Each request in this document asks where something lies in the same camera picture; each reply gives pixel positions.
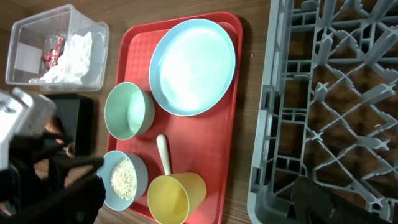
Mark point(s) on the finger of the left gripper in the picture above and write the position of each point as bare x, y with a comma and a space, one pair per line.
63, 164

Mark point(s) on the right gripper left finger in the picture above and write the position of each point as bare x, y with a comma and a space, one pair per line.
78, 203

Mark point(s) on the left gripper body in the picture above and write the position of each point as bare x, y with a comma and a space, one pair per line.
21, 187

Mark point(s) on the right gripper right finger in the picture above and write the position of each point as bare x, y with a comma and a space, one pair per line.
315, 204

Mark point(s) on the blue bowl with rice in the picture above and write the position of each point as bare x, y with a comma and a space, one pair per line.
125, 178

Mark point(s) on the green bowl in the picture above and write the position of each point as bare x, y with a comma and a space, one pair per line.
129, 111

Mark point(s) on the yellow plastic cup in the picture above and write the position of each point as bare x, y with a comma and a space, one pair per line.
173, 198

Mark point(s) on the red snack wrapper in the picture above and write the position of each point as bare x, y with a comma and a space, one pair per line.
50, 59

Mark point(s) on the white napkin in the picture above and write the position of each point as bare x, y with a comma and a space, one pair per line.
72, 65

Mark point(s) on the light blue plate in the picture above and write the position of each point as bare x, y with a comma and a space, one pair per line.
192, 67

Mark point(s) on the grey dishwasher rack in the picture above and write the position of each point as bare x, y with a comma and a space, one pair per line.
328, 107

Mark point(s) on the black square bin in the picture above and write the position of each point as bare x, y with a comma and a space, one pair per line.
73, 117

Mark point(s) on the white plastic spoon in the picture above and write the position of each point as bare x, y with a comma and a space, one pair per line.
164, 153

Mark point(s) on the clear plastic bin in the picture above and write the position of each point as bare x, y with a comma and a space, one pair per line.
32, 37

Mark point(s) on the red plastic tray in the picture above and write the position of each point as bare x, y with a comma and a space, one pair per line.
199, 144

